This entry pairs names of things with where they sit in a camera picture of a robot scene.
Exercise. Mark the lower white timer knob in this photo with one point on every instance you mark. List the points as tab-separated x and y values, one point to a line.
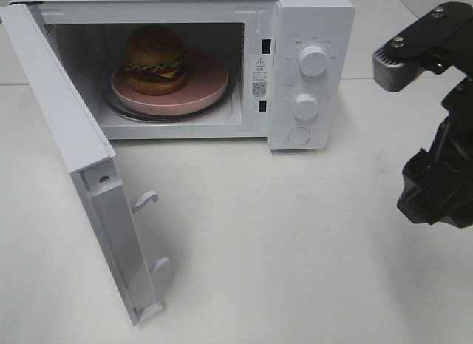
305	107

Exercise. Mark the upper white power knob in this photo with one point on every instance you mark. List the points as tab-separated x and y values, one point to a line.
312	59

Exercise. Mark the pink round plate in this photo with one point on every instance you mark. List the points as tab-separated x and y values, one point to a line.
208	78

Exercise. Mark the toy hamburger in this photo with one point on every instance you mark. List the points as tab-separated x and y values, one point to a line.
156	61

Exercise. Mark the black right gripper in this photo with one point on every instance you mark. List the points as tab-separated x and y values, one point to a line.
437	182

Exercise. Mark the glass microwave turntable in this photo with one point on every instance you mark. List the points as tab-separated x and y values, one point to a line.
220	110

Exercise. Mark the white microwave oven body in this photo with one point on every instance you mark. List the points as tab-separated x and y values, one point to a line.
257	40

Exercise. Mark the white microwave door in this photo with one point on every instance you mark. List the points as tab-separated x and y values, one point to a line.
89	158

